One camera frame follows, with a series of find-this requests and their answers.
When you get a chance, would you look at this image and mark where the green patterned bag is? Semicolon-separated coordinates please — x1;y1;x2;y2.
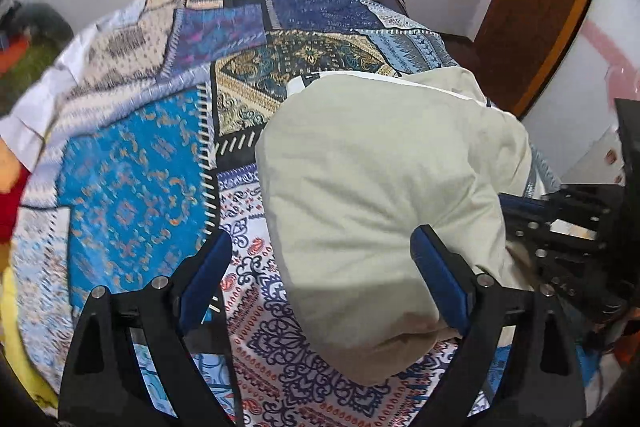
0;42;72;118

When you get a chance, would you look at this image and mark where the orange cloth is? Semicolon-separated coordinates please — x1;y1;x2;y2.
0;34;32;76

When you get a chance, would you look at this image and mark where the blue patchwork bedspread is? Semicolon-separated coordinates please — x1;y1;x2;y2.
10;0;566;427

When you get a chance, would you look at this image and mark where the white bed sheet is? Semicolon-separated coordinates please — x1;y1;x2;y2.
0;0;151;170

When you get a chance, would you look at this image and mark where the red floral blanket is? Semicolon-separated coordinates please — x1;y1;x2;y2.
0;142;32;243

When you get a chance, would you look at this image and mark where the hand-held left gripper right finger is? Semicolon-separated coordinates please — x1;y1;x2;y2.
410;224;587;427

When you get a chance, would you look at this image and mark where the dark cushion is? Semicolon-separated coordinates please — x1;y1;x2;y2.
372;0;413;18

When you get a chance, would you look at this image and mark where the white and beige jacket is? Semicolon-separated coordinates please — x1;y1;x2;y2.
255;68;533;387

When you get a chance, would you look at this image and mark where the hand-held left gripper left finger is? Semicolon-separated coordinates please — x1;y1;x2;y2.
57;229;246;427

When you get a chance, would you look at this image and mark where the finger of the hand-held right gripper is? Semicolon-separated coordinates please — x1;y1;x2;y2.
505;227;546;260
499;192;554;228

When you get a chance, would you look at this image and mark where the yellow blanket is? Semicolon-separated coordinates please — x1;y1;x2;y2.
0;267;58;408

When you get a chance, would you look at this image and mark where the pile of mixed clothes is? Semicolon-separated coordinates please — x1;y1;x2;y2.
0;0;76;58

